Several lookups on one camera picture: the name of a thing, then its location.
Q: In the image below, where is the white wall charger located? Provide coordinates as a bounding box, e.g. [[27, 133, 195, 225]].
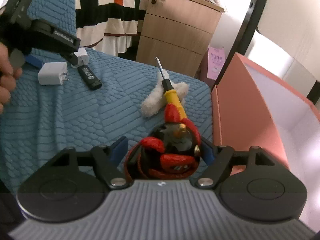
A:
[[37, 62, 69, 86]]

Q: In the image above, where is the red and black toy figure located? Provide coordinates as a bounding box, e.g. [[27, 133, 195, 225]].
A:
[[124, 103, 201, 181]]

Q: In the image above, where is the yellow handled screwdriver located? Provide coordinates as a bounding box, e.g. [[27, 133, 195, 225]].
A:
[[155, 57, 187, 119]]

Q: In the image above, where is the person's left hand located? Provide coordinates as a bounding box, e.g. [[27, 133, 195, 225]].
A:
[[0, 43, 23, 113]]

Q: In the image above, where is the pink storage box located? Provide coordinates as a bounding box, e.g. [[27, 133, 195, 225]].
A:
[[212, 54, 319, 231]]

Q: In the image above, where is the small white charger cube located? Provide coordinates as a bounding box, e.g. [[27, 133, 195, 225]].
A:
[[71, 47, 89, 68]]

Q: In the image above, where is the white fluffy cloth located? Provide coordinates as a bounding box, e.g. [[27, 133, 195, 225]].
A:
[[141, 72, 189, 117]]

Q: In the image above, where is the black usb stick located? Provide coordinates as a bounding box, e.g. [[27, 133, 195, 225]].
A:
[[77, 65, 102, 90]]

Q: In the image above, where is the striped blanket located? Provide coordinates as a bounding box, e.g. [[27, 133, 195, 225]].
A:
[[75, 0, 149, 56]]

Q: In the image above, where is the black metal pole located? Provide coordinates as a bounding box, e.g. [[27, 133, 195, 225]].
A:
[[211, 0, 267, 91]]

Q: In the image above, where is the wooden drawer cabinet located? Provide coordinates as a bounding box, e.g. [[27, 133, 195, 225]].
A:
[[136, 0, 224, 77]]

